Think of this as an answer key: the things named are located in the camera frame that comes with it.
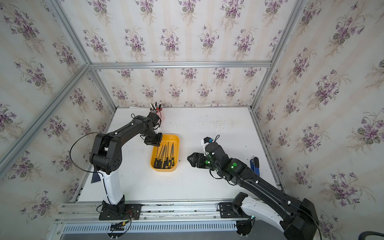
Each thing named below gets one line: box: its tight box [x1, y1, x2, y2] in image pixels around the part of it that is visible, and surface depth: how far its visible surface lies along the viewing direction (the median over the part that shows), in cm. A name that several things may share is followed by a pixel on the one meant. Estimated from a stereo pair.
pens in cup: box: [150, 101, 163, 113], surface depth 109 cm
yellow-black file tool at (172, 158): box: [171, 142, 175, 167], surface depth 92 cm
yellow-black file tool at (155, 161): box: [154, 146, 159, 169], surface depth 88 cm
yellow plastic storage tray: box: [150, 134, 180, 172], surface depth 92 cm
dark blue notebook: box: [91, 172, 101, 184], surface depth 85 cm
